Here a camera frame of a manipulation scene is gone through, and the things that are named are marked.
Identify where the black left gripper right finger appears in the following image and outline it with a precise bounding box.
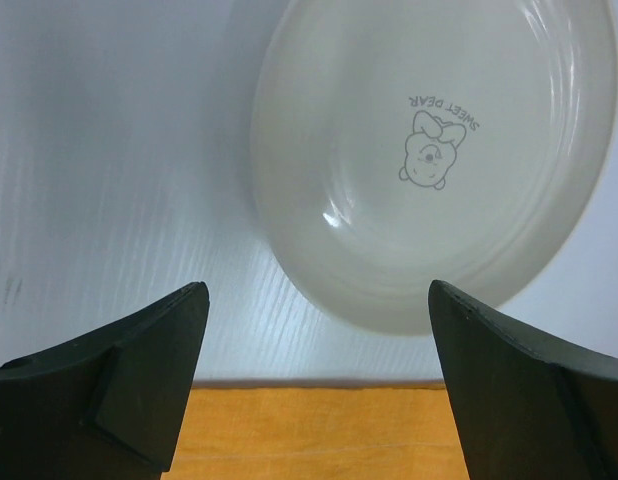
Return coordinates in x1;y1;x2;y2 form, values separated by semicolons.
428;280;618;479

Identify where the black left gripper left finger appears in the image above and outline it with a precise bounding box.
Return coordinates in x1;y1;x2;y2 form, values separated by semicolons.
0;282;209;479

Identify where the orange Mickey Mouse placemat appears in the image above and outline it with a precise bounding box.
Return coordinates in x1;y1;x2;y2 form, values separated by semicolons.
165;386;468;479

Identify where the cream round plate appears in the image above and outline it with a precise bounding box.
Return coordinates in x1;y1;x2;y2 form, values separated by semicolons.
250;1;618;335

